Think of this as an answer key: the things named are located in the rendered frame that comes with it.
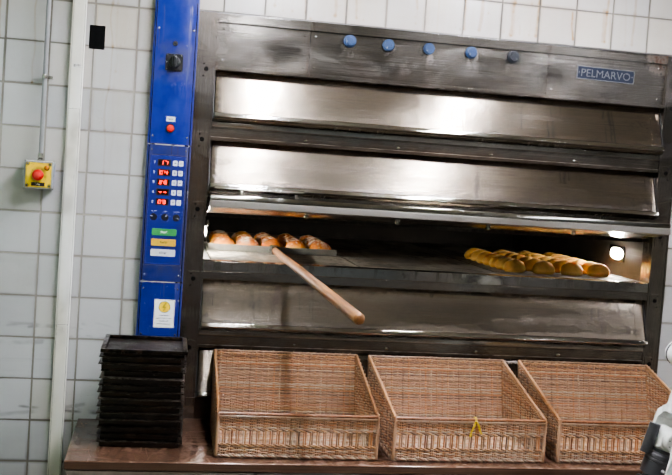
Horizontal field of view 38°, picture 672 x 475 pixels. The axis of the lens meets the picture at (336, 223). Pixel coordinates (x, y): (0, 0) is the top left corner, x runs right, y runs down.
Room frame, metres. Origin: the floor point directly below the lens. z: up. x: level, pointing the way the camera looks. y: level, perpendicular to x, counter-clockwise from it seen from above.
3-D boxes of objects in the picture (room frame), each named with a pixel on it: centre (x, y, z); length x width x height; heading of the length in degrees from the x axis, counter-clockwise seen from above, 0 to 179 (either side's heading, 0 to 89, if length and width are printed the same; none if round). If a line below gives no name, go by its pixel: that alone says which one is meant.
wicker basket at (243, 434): (3.45, 0.11, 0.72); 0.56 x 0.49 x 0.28; 99
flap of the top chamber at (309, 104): (3.81, -0.40, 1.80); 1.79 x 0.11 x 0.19; 100
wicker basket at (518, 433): (3.55, -0.47, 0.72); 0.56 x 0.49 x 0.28; 101
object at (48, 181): (3.50, 1.07, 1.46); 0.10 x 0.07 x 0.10; 100
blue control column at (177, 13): (4.54, 0.80, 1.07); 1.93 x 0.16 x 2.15; 10
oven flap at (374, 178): (3.81, -0.40, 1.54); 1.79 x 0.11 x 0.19; 100
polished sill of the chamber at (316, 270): (3.83, -0.39, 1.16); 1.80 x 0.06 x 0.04; 100
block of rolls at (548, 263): (4.35, -0.89, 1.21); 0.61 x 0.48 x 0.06; 10
